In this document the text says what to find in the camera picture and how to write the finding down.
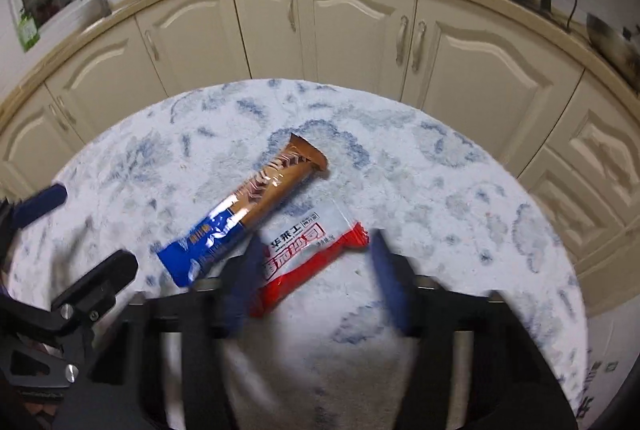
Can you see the steel pot with lid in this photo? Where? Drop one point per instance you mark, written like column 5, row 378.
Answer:
column 617, row 45

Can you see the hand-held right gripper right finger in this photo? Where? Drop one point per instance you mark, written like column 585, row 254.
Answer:
column 395, row 290

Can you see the cardboard box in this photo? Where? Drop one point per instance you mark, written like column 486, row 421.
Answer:
column 600, row 390

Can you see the green dish soap bottle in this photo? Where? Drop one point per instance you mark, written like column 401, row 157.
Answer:
column 28, row 32

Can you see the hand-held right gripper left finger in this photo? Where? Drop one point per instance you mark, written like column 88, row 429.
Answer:
column 242, row 290

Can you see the row of cream base cabinets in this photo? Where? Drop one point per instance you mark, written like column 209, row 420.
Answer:
column 350, row 35

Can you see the red white snack wrapper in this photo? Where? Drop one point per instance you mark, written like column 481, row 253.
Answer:
column 310, row 240

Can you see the brown blue snack wrapper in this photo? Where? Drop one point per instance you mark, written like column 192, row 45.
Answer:
column 260, row 195

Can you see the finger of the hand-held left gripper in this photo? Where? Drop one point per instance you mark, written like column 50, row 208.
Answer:
column 95, row 282
column 42, row 202

